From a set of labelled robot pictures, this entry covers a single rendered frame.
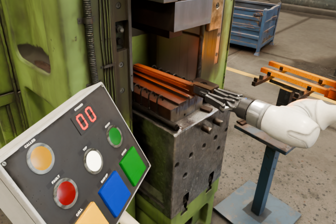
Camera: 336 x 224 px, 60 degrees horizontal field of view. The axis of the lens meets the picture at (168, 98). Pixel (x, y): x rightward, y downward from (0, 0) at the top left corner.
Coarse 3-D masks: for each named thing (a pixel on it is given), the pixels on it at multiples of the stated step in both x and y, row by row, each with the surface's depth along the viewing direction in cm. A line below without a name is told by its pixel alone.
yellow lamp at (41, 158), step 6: (36, 150) 53; (42, 150) 54; (48, 150) 55; (30, 156) 52; (36, 156) 52; (42, 156) 53; (48, 156) 55; (36, 162) 52; (42, 162) 53; (48, 162) 54; (36, 168) 52; (42, 168) 53
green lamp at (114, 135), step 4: (112, 128) 73; (116, 128) 74; (112, 132) 72; (116, 132) 73; (112, 136) 72; (116, 136) 73; (120, 136) 74; (112, 140) 71; (116, 140) 72; (120, 140) 74; (116, 144) 72
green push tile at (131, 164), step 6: (132, 150) 76; (126, 156) 73; (132, 156) 75; (138, 156) 77; (120, 162) 71; (126, 162) 73; (132, 162) 75; (138, 162) 77; (126, 168) 72; (132, 168) 74; (138, 168) 76; (144, 168) 78; (126, 174) 72; (132, 174) 73; (138, 174) 75; (132, 180) 73
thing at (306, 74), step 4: (268, 64) 161; (272, 64) 159; (276, 64) 158; (280, 64) 157; (284, 64) 157; (284, 68) 155; (288, 68) 153; (292, 68) 152; (296, 68) 152; (292, 72) 152; (296, 72) 150; (300, 72) 149; (304, 72) 148; (308, 72) 148; (304, 76) 148; (308, 76) 146; (312, 76) 145; (316, 76) 143; (320, 76) 144; (316, 80) 144; (324, 80) 141; (328, 80) 140; (332, 80) 140; (328, 84) 140; (332, 84) 138
